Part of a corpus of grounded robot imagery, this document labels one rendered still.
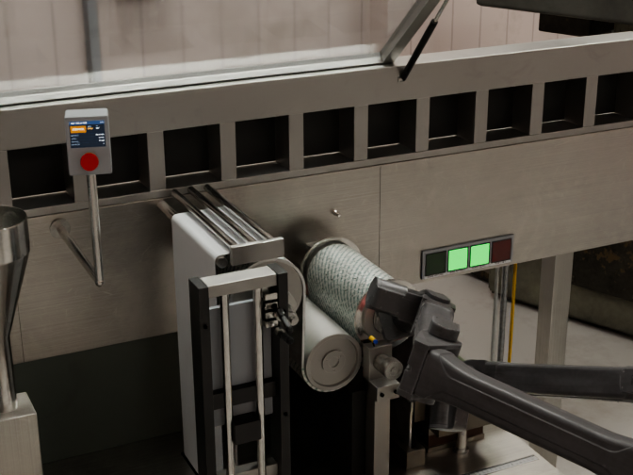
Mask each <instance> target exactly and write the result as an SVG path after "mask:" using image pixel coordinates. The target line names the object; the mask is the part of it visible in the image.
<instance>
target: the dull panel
mask: <svg viewBox="0 0 633 475"><path fill-rule="evenodd" d="M13 369H14V377H15V385H16V394H18V393H23V392H26V393H27V395H28V398H29V399H30V401H31V403H32V405H33V407H34V409H35V411H36V413H37V418H38V426H39V436H40V444H41V461H42V463H43V464H45V463H49V462H53V461H56V460H61V459H65V458H69V457H73V456H77V455H81V454H85V453H89V452H93V451H98V450H104V449H108V448H112V447H117V446H120V445H124V444H128V443H133V442H137V441H140V440H144V439H148V438H153V437H157V436H160V435H164V434H172V433H176V432H180V431H183V419H182V401H181V384H180V367H179V349H178V332H174V333H169V334H164V335H160V336H151V337H146V338H142V339H137V340H132V341H127V342H123V343H118V344H113V345H108V346H104V347H99V348H94V349H89V350H84V351H80V352H71V353H66V354H62V355H58V356H53V357H48V358H43V359H39V360H34V361H29V362H24V363H20V364H15V365H13Z"/></svg>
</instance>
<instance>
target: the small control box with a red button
mask: <svg viewBox="0 0 633 475"><path fill-rule="evenodd" d="M64 123H65V134H66V145H67V156H68V167H69V175H71V176H73V175H89V174H105V173H112V158H111V146H110V133H109V119H108V110H107V108H91V109H72V110H66V111H65V116H64Z"/></svg>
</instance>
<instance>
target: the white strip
mask: <svg viewBox="0 0 633 475"><path fill-rule="evenodd" d="M157 207H158V208H159V209H160V210H161V211H162V212H163V213H164V214H165V215H166V216H167V217H168V218H169V219H170V220H171V228H172V245H173V262H174V280H175V297H176V314H177V332H178V349H179V367H180V384H181V401H182V419H183V436H184V452H181V454H182V455H183V457H184V458H185V460H186V461H187V463H188V465H189V466H190V468H191V469H192V471H193V472H194V473H195V475H198V457H197V438H196V419H195V401H194V381H193V362H192V343H191V324H190V305H189V286H188V278H193V277H199V278H204V277H208V276H214V275H216V265H217V266H218V267H219V268H225V267H226V266H227V264H228V260H227V258H225V257H224V256H223V255H224V254H227V253H226V252H225V251H224V250H223V249H222V248H220V246H219V245H218V244H217V243H216V242H215V241H214V240H213V239H212V238H211V237H210V236H208V235H207V234H206V233H205V232H204V231H203V230H202V229H201V228H200V227H199V226H198V225H197V224H195V223H194V222H193V221H192V220H191V219H190V218H189V217H188V216H187V215H186V214H185V213H179V214H178V213H177V212H176V211H175V210H174V209H173V208H172V207H171V206H170V205H169V204H168V203H167V202H165V201H160V202H158V204H157ZM211 306H217V297H214V298H209V307H211ZM215 445H216V467H217V471H219V470H223V450H222V427H221V425H220V426H217V427H215Z"/></svg>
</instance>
